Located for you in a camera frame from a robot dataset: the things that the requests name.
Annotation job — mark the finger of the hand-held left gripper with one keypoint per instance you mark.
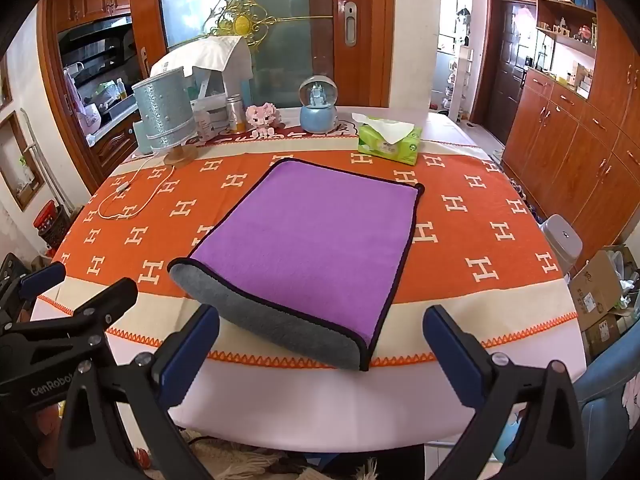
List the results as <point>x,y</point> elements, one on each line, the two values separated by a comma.
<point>44,279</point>
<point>107,300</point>

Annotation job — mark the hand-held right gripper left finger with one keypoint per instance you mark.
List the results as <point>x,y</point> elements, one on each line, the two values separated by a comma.
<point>189,352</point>

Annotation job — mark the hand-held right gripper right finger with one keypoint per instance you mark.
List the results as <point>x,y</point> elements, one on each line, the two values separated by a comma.
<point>452,357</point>

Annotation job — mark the purple and grey towel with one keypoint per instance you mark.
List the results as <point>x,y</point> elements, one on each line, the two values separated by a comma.
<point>310,240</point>

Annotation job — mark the orange patterned table blanket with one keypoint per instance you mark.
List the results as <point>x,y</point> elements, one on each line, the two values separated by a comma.
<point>475,240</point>

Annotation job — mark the orange patterned tablecloth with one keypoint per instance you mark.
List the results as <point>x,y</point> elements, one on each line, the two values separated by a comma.
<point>320,405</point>

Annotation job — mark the cardboard box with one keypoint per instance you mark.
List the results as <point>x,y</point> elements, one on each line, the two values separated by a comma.
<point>602,332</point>
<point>595,280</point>

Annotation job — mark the blue chair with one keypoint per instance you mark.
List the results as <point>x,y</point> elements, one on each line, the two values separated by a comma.
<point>607,390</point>

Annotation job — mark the white plastic stool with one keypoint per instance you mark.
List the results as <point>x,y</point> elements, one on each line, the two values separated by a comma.
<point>562,240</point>

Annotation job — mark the white plastic bottle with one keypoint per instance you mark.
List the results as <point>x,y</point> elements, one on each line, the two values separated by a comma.
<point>203,127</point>

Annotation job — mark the table lamp with silver shade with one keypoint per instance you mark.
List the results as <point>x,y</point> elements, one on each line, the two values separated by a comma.
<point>162,110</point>

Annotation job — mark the green tissue pack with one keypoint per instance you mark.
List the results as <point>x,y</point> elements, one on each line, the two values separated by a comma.
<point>387,142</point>

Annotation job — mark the metal can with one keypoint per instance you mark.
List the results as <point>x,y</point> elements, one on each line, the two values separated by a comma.
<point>236,115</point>

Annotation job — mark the pink block toy figure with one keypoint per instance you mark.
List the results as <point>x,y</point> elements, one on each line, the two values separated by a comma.
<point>262,120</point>

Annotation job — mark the white cloth covered rack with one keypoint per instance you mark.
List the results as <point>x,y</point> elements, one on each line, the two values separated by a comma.
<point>220,57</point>

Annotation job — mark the blue snow globe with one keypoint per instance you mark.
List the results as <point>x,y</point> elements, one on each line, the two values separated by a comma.
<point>318,112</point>

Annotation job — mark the dark wooden door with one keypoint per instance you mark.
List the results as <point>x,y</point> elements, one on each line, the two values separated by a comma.
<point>507,65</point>

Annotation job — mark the frosted glass sliding door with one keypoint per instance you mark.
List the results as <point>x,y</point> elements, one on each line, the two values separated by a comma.
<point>280,0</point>

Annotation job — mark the wooden wall cabinet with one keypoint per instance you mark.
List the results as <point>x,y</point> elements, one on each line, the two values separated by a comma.
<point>575,160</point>

